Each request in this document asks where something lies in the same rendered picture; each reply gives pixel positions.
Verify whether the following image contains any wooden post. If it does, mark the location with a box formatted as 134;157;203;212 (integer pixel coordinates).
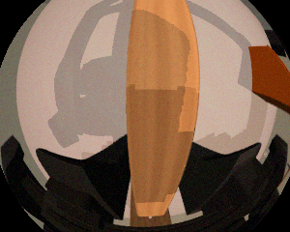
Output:
130;186;172;227

